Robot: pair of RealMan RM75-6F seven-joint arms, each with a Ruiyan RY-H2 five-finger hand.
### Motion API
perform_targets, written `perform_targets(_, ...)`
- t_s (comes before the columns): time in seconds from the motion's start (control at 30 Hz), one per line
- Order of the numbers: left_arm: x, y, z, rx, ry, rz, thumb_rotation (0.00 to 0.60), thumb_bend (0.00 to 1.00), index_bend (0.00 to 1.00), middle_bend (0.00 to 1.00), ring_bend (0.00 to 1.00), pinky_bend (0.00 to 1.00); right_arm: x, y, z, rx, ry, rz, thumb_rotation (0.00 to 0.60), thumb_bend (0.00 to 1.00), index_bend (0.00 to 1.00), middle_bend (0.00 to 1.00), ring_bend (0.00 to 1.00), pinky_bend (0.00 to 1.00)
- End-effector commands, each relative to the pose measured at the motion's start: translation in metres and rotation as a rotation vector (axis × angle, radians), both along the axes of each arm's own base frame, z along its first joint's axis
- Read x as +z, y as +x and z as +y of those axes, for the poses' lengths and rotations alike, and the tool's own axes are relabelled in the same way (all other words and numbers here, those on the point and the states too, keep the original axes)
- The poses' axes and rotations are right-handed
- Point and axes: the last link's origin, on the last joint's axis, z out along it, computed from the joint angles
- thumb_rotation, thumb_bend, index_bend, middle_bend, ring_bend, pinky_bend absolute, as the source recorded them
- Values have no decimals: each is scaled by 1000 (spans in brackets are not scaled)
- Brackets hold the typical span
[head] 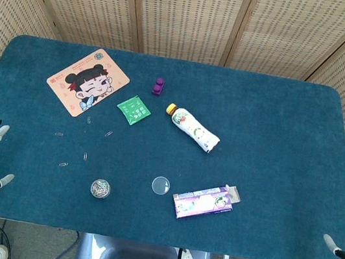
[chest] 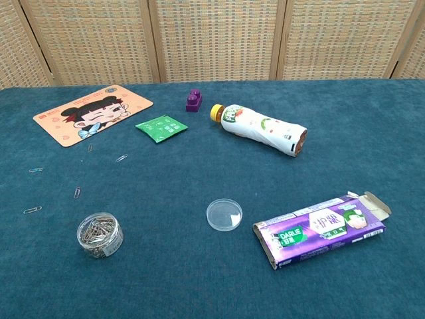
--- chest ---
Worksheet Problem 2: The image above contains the woven wooden folding screen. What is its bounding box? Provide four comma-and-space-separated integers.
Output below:
0, 0, 425, 90

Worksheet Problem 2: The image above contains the white-label bottle with yellow cap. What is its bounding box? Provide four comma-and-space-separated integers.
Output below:
209, 103, 308, 158

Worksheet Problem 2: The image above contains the orange cartoon girl mouse pad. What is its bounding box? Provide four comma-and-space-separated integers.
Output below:
32, 84, 155, 148

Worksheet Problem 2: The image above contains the green sachet packet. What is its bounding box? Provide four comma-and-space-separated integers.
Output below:
135, 114, 189, 144

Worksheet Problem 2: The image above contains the purple toy building block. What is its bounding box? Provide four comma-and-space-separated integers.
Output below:
185, 88, 203, 113

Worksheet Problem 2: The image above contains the clear jar of paperclips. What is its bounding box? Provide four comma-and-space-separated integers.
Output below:
76, 212, 124, 260

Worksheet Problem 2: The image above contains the clear round plastic lid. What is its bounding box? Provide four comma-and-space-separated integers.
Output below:
206, 198, 244, 231

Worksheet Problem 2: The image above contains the blue felt table cover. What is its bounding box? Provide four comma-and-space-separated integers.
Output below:
0, 78, 425, 319

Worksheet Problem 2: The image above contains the purple toothpaste box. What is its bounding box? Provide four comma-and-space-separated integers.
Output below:
252, 191, 392, 270

